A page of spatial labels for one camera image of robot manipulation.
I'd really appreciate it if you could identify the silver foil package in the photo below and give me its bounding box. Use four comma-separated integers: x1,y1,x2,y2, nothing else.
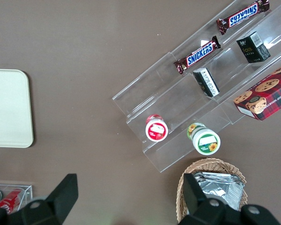
192,172,245,211

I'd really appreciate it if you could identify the light wicker basket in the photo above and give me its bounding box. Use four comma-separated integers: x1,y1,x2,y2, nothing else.
176,157,248,223

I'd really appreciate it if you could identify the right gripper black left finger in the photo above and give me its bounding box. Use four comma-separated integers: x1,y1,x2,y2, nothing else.
0,173,79,225

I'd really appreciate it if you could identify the small black carton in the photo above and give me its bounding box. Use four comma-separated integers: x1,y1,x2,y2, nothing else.
192,67,221,98
236,31,272,64

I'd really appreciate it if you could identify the green-lid sunflower jar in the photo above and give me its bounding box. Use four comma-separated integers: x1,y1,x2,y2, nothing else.
186,122,221,156

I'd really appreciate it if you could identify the Snickers chocolate bar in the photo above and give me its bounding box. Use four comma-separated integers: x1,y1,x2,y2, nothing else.
173,35,222,75
216,0,271,36

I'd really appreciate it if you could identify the red-lid jar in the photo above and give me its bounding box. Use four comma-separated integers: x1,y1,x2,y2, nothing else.
145,114,169,143

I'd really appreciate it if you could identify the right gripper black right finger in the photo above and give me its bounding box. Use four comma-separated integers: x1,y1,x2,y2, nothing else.
177,172,281,225

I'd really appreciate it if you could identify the red tartan cookie box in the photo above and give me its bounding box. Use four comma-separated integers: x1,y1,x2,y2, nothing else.
233,60,281,121

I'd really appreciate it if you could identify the cream rectangular tray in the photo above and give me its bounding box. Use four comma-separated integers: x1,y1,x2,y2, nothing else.
0,68,34,149

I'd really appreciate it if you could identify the clear acrylic stepped stand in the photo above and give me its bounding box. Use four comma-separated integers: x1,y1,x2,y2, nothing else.
111,0,281,173

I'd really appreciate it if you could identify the clear acrylic bottle rack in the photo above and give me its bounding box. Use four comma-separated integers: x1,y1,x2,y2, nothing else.
0,180,34,215

